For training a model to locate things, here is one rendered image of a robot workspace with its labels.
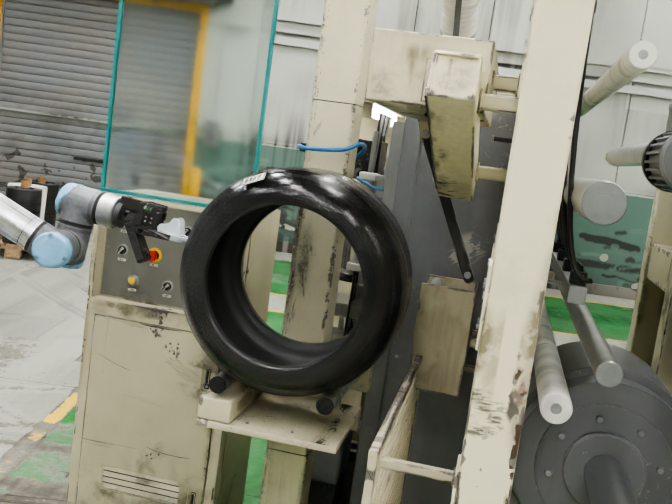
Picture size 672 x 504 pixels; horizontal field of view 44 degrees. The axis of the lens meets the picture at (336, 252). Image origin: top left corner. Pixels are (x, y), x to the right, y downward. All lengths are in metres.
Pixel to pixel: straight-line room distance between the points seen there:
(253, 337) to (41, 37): 9.98
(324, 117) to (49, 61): 9.83
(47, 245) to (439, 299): 1.03
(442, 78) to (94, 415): 1.95
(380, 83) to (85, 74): 10.26
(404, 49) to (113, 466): 1.96
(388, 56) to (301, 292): 0.91
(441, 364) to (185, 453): 1.08
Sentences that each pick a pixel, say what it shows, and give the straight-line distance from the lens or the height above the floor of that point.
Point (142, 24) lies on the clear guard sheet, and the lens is 2.99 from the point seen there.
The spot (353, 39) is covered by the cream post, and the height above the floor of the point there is 1.83.
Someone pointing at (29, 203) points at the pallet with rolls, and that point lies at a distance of 8.75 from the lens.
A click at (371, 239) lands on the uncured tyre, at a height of 1.33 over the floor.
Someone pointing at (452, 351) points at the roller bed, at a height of 1.03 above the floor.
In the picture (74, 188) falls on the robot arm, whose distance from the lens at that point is 2.33.
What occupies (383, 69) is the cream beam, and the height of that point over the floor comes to 1.70.
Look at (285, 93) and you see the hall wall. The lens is 11.43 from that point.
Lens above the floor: 1.54
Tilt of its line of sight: 7 degrees down
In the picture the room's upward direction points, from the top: 8 degrees clockwise
